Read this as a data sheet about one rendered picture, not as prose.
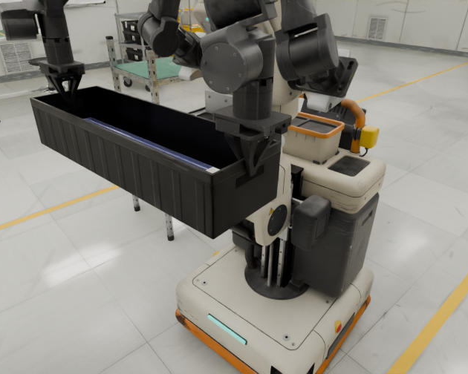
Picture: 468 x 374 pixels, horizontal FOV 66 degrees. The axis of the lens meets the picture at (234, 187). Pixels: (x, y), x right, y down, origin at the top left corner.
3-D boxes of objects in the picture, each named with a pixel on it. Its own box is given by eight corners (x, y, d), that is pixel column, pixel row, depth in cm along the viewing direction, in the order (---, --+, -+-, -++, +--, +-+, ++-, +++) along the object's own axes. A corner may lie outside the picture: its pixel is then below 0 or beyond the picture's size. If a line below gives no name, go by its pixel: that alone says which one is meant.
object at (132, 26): (125, 67, 628) (118, 21, 590) (148, 64, 656) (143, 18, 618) (145, 74, 588) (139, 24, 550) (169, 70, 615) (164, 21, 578)
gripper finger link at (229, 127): (249, 187, 54) (252, 128, 49) (215, 173, 58) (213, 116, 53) (275, 171, 58) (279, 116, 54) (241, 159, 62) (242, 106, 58)
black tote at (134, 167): (276, 197, 67) (281, 141, 61) (213, 240, 55) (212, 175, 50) (104, 126, 99) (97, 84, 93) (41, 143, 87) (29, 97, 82)
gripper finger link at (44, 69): (62, 109, 85) (53, 68, 81) (47, 103, 89) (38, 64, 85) (88, 103, 90) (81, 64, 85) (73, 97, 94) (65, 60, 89)
